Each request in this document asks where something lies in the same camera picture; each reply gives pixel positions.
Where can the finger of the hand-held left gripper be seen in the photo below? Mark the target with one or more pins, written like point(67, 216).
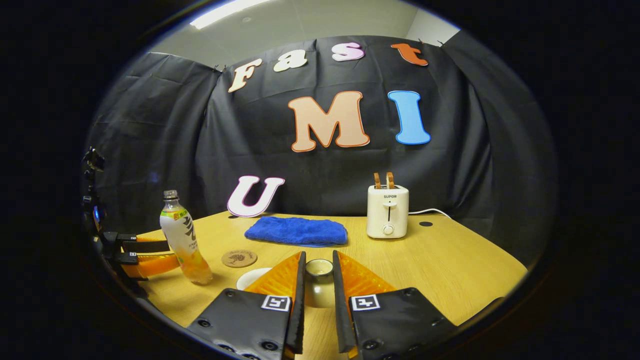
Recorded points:
point(145, 246)
point(157, 265)

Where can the black backdrop cloth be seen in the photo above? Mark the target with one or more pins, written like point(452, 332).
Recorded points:
point(325, 175)

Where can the white teacup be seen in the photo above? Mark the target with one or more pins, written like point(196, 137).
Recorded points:
point(252, 279)

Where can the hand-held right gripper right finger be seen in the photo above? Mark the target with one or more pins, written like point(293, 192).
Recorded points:
point(341, 310)

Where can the ceiling light panel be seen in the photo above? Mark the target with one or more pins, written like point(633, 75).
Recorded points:
point(230, 12)

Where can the white teacup lid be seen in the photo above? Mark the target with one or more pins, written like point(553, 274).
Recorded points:
point(319, 292)

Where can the round cork coaster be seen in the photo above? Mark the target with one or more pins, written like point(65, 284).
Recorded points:
point(239, 258)

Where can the toast slice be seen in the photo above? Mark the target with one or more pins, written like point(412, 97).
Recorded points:
point(389, 180)
point(377, 181)

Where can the labelled plastic water bottle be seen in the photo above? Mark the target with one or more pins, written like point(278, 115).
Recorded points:
point(182, 235)

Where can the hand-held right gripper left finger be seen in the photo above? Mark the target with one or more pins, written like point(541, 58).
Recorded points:
point(299, 310)

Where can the white toaster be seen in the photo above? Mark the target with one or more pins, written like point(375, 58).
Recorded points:
point(387, 212)

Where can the folded blue towel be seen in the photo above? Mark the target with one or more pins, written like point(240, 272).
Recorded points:
point(295, 231)

